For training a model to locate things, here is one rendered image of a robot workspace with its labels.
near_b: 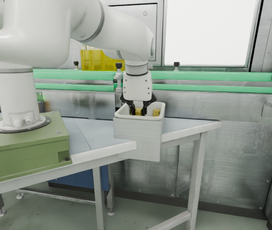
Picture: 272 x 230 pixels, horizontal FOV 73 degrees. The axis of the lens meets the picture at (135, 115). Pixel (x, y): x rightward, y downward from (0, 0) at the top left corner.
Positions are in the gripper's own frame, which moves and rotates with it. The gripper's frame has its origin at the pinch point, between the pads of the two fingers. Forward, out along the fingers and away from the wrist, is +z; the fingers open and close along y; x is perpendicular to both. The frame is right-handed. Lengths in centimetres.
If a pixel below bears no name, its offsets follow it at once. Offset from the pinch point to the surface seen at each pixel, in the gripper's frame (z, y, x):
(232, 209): 88, -57, -22
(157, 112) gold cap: 6.1, -6.5, -9.3
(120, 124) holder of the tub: 1.7, 5.5, 7.3
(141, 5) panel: -32, 6, -50
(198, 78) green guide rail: -3.8, -23.6, -24.0
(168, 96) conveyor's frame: 3.6, -10.7, -20.3
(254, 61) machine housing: -6, -52, -44
